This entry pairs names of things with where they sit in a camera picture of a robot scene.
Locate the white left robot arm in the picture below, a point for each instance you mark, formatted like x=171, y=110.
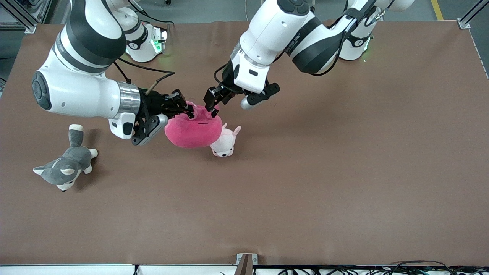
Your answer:
x=267, y=34

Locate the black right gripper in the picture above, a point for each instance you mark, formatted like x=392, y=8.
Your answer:
x=153, y=102

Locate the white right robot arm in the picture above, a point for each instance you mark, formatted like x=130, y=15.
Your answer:
x=76, y=91

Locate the aluminium frame profile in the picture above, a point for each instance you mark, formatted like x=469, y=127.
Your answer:
x=473, y=11
x=19, y=15

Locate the white table edge rail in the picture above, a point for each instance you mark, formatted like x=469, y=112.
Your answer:
x=76, y=270

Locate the metal table edge bracket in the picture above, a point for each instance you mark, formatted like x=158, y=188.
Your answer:
x=246, y=267

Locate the grey husky plush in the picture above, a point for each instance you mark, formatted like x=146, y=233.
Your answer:
x=65, y=168

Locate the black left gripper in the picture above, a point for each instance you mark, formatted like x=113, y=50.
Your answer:
x=226, y=86

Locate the metal corner bracket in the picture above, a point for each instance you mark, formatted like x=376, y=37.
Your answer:
x=30, y=28
x=463, y=24

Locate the pale pink puppy plush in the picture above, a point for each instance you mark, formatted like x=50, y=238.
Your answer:
x=225, y=145

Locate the bright pink round plush toy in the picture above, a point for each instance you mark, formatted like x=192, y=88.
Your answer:
x=191, y=133

